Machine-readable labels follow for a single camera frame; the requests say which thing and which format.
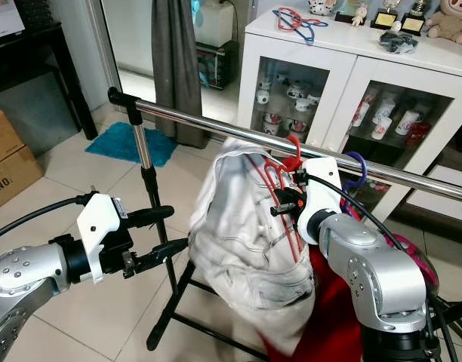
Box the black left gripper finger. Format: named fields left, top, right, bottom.
left=124, top=238, right=191, bottom=277
left=127, top=205, right=177, bottom=229

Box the red wire hanger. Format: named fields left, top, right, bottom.
left=276, top=6, right=326, bottom=38
left=245, top=134, right=307, bottom=265

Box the white denim jacket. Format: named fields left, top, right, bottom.
left=188, top=137, right=319, bottom=355

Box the purple hanger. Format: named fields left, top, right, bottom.
left=340, top=151, right=369, bottom=216

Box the blue shaggy mat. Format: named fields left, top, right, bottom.
left=84, top=122, right=177, bottom=167

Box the white mug red print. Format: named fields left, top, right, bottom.
left=371, top=106, right=396, bottom=140
left=396, top=109, right=422, bottom=137

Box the red garment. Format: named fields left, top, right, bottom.
left=261, top=245, right=368, bottom=362

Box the printed cardboard box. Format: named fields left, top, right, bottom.
left=0, top=147, right=45, bottom=213

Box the black clothes rack stand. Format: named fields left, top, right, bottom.
left=108, top=87, right=270, bottom=361

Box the magenta garment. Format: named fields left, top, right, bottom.
left=393, top=234, right=439, bottom=291

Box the grey curtain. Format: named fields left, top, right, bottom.
left=152, top=0, right=205, bottom=148

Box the black box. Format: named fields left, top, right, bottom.
left=197, top=41, right=238, bottom=90

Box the white glass door cabinet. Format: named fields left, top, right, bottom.
left=237, top=8, right=462, bottom=223

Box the plain cardboard box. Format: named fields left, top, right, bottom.
left=0, top=106, right=28, bottom=182

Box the small white figurine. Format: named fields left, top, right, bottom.
left=352, top=2, right=369, bottom=27

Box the cow pattern mug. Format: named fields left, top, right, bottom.
left=308, top=0, right=337, bottom=16

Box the white plastic bin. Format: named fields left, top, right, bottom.
left=193, top=2, right=233, bottom=48

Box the gold trophy black base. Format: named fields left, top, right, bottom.
left=401, top=0, right=428, bottom=37
left=371, top=8, right=400, bottom=31

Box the black table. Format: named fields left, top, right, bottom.
left=0, top=30, right=100, bottom=140

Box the beige plush toy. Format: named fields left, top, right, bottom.
left=426, top=0, right=462, bottom=44

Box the white appliance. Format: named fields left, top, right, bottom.
left=0, top=0, right=26, bottom=40

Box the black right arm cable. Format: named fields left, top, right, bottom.
left=305, top=173, right=462, bottom=362

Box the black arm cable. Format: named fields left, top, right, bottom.
left=0, top=192, right=100, bottom=242
left=305, top=173, right=462, bottom=362

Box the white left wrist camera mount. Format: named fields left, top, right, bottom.
left=76, top=192, right=131, bottom=284

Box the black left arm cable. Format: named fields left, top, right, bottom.
left=0, top=192, right=100, bottom=242

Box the chrome clothes rack rail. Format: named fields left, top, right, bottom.
left=133, top=102, right=462, bottom=206

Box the blue wire hanger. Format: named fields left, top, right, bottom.
left=271, top=8, right=330, bottom=43

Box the aluminium sliding door frame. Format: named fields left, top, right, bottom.
left=88, top=0, right=251, bottom=144

